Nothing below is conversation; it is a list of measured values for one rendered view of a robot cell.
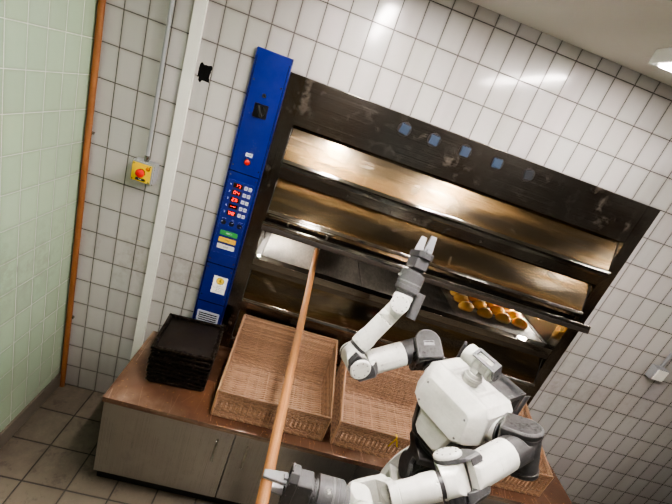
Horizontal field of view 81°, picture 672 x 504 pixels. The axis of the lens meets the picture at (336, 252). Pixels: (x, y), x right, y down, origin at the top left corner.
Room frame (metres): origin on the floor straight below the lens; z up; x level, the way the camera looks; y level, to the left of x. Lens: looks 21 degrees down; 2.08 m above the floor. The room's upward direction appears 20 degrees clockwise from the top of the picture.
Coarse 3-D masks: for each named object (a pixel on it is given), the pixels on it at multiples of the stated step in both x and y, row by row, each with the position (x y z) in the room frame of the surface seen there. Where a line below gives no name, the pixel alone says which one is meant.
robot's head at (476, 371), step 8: (472, 344) 1.16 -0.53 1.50; (464, 352) 1.14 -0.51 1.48; (472, 352) 1.13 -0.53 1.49; (464, 360) 1.13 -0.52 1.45; (472, 360) 1.11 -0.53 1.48; (488, 360) 1.11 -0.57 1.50; (472, 368) 1.12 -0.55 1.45; (480, 368) 1.09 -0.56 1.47; (472, 376) 1.10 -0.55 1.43; (480, 376) 1.11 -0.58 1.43
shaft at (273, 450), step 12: (312, 264) 1.99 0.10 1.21; (312, 276) 1.84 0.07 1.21; (300, 312) 1.48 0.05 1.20; (300, 324) 1.38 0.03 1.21; (300, 336) 1.31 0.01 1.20; (288, 372) 1.08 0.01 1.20; (288, 384) 1.03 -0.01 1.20; (288, 396) 0.98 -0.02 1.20; (276, 420) 0.88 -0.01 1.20; (276, 432) 0.83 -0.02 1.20; (276, 444) 0.79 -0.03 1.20; (276, 456) 0.76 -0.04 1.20; (264, 468) 0.72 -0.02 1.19; (264, 480) 0.69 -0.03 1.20; (264, 492) 0.66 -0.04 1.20
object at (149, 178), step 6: (132, 162) 1.72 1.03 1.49; (138, 162) 1.72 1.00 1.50; (144, 162) 1.73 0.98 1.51; (150, 162) 1.76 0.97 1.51; (132, 168) 1.71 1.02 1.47; (138, 168) 1.72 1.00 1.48; (144, 168) 1.72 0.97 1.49; (150, 168) 1.72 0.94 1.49; (156, 168) 1.76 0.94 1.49; (132, 174) 1.71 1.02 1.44; (144, 174) 1.72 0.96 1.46; (150, 174) 1.72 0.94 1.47; (156, 174) 1.78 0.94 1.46; (138, 180) 1.72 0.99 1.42; (144, 180) 1.72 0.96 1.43; (150, 180) 1.73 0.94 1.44; (156, 180) 1.79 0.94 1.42
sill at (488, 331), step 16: (256, 256) 1.89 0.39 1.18; (288, 272) 1.90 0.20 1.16; (304, 272) 1.92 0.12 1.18; (336, 288) 1.93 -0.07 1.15; (352, 288) 1.94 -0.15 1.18; (384, 304) 1.97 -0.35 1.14; (448, 320) 2.02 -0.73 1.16; (464, 320) 2.06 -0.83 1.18; (496, 336) 2.06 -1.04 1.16; (512, 336) 2.09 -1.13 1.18; (544, 352) 2.10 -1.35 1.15
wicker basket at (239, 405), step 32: (256, 320) 1.84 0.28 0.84; (288, 352) 1.85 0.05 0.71; (320, 352) 1.88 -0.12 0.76; (224, 384) 1.58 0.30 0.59; (256, 384) 1.66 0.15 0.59; (320, 384) 1.83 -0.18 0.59; (224, 416) 1.39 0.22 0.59; (256, 416) 1.41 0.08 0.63; (288, 416) 1.43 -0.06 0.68; (320, 416) 1.45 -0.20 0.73
